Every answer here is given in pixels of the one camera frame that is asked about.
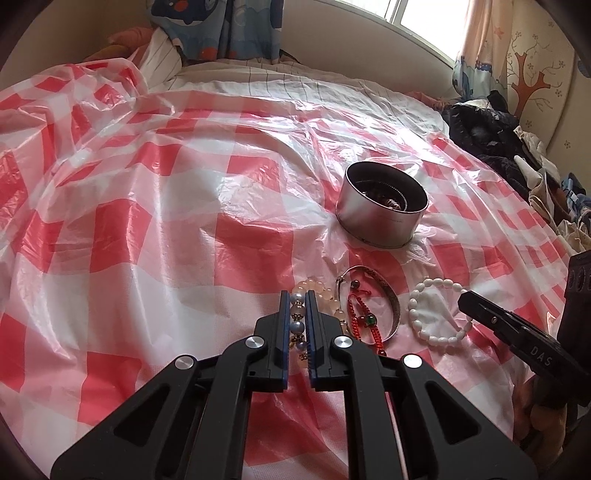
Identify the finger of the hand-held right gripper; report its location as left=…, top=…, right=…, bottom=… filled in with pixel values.
left=457, top=290, right=525, bottom=348

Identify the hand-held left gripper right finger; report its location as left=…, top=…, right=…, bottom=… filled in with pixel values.
left=305, top=291, right=539, bottom=480

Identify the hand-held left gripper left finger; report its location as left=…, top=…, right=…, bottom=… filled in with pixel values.
left=51, top=291, right=291, bottom=480

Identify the grey pearl bracelet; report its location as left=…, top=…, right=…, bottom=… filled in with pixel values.
left=288, top=288, right=311, bottom=363

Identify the red cord bracelet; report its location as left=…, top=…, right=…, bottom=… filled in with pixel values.
left=343, top=281, right=389, bottom=357

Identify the white oval bead bracelet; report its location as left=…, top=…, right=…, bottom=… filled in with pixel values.
left=408, top=276, right=476, bottom=348

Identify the round silver metal tin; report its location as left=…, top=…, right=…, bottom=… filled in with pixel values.
left=335, top=161, right=429, bottom=250

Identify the pile of mixed bracelets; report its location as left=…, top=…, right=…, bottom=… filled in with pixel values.
left=362, top=181, right=413, bottom=214

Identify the person's right hand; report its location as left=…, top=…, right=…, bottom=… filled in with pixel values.
left=512, top=376, right=570, bottom=445

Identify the silver bangle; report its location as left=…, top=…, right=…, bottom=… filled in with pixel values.
left=335, top=265, right=402, bottom=345

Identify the pile of light clothes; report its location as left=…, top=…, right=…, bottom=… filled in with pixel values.
left=514, top=126, right=591, bottom=256

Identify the black puffer jacket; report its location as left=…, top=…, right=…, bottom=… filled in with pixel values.
left=442, top=91, right=546, bottom=200

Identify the red white checked plastic sheet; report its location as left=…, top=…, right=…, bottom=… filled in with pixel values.
left=0, top=61, right=578, bottom=480

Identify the whale print curtain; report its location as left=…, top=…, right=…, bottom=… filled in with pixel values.
left=147, top=0, right=283, bottom=64
left=454, top=0, right=514, bottom=101

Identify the white grid duvet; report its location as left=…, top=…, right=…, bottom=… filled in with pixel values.
left=170, top=59, right=445, bottom=121

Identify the window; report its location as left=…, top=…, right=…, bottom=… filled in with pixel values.
left=331, top=0, right=468, bottom=66

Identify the white striped pillow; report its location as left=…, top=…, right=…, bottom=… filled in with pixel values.
left=137, top=31, right=191, bottom=89

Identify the pale translucent bead bracelet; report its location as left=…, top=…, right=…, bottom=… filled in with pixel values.
left=290, top=275, right=348, bottom=334

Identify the brown tree wall decal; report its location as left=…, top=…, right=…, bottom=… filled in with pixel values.
left=507, top=31, right=581, bottom=154

